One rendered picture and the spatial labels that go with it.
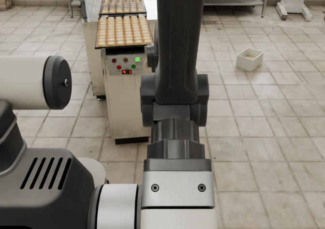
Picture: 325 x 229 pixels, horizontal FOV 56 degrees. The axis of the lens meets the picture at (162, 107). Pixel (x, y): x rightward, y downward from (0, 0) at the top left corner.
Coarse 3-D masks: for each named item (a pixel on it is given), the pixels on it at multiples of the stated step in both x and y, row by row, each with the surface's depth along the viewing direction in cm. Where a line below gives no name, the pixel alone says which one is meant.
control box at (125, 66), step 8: (112, 56) 208; (120, 56) 208; (128, 56) 208; (136, 56) 209; (112, 64) 210; (120, 64) 211; (128, 64) 211; (136, 64) 212; (112, 72) 214; (120, 72) 214; (136, 72) 216
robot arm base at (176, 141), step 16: (160, 128) 43; (176, 128) 42; (192, 128) 43; (160, 144) 42; (176, 144) 41; (192, 144) 42; (144, 160) 39; (160, 160) 38; (176, 160) 38; (192, 160) 38; (208, 160) 38
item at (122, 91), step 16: (112, 48) 218; (128, 48) 218; (144, 64) 216; (112, 80) 220; (128, 80) 222; (112, 96) 228; (128, 96) 230; (112, 112) 236; (128, 112) 238; (112, 128) 245; (128, 128) 247; (144, 128) 249
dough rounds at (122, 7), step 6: (108, 0) 295; (114, 0) 290; (120, 0) 290; (138, 0) 288; (102, 6) 280; (108, 6) 280; (114, 6) 276; (120, 6) 273; (126, 6) 273; (132, 6) 273; (138, 6) 273; (102, 12) 261; (108, 12) 266; (114, 12) 262; (120, 12) 262; (126, 12) 262; (132, 12) 263
